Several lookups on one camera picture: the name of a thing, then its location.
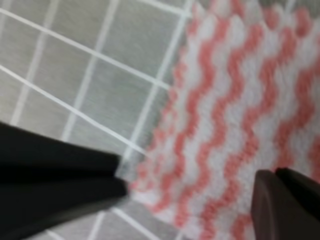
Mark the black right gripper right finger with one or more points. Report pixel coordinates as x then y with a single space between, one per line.
285 206

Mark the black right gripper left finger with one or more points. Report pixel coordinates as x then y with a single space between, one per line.
45 182

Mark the pink white wavy towel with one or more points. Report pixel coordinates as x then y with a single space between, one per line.
245 97

